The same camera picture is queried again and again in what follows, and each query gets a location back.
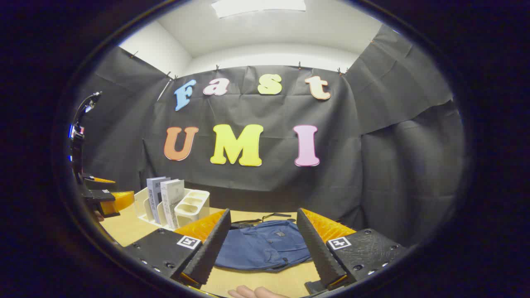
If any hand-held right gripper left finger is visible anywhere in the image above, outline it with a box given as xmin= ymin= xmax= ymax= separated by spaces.
xmin=123 ymin=208 xmax=231 ymax=290

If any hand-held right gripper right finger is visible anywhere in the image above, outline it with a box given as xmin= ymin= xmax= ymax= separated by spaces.
xmin=296 ymin=208 xmax=408 ymax=292

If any lilac grey book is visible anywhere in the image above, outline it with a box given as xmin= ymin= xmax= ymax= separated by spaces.
xmin=146 ymin=177 xmax=171 ymax=224

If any cream plastic bookshelf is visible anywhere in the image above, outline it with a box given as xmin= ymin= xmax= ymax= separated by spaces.
xmin=134 ymin=186 xmax=210 ymax=231

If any blue schoolbag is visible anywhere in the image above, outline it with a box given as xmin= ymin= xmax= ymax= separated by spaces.
xmin=214 ymin=213 xmax=312 ymax=272

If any white book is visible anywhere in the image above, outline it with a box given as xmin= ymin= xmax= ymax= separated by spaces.
xmin=160 ymin=179 xmax=185 ymax=229

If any black gooseneck stand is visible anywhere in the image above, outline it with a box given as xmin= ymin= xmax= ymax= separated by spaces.
xmin=71 ymin=91 xmax=103 ymax=139

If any black backdrop cloth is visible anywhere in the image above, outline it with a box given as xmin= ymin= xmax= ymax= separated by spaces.
xmin=68 ymin=24 xmax=466 ymax=249

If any thin white rod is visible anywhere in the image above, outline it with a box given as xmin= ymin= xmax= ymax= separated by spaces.
xmin=157 ymin=78 xmax=171 ymax=102

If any ceiling light panel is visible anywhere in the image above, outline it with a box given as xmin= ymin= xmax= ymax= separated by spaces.
xmin=211 ymin=0 xmax=307 ymax=19

